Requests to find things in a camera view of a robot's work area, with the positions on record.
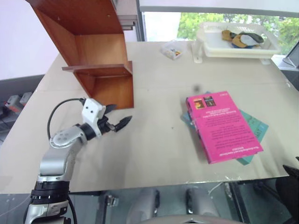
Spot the black table frame leg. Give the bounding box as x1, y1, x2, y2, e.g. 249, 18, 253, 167
223, 182, 249, 224

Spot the grey window frame post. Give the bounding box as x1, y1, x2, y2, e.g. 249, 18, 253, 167
136, 0, 147, 43

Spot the white plastic rack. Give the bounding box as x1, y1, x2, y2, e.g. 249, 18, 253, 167
191, 41, 272, 65

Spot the pink book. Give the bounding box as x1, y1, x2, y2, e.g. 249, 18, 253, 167
185, 91, 264, 165

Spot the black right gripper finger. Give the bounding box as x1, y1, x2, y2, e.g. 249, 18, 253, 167
282, 164, 299, 181

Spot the brown wooden bookshelf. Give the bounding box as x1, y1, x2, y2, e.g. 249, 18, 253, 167
24, 0, 135, 111

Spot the red and grey device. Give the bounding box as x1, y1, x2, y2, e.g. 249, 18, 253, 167
3, 91, 33, 112

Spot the grey laptop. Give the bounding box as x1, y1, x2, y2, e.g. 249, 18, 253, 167
282, 40, 299, 69

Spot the thin white cable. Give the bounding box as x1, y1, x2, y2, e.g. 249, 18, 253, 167
207, 182, 223, 195

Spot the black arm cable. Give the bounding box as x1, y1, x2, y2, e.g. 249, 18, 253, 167
47, 98, 86, 141
67, 196, 78, 224

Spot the pile of coloured cloths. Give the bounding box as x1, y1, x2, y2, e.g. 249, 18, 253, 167
221, 29, 265, 49

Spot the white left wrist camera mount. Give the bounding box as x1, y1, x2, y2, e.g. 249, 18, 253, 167
81, 98, 107, 139

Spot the silver robot body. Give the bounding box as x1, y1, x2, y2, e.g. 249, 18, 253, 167
139, 215, 247, 224

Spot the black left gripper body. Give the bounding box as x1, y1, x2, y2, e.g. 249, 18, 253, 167
97, 113, 117, 134

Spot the metal table clamp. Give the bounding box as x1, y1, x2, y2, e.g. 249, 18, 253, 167
104, 194, 119, 209

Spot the teal book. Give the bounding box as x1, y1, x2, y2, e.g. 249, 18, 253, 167
180, 91, 270, 167

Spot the white plastic basket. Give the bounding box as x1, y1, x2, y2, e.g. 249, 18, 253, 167
195, 21, 281, 59

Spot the small clear plastic box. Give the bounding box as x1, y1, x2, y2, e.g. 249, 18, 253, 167
160, 40, 187, 61

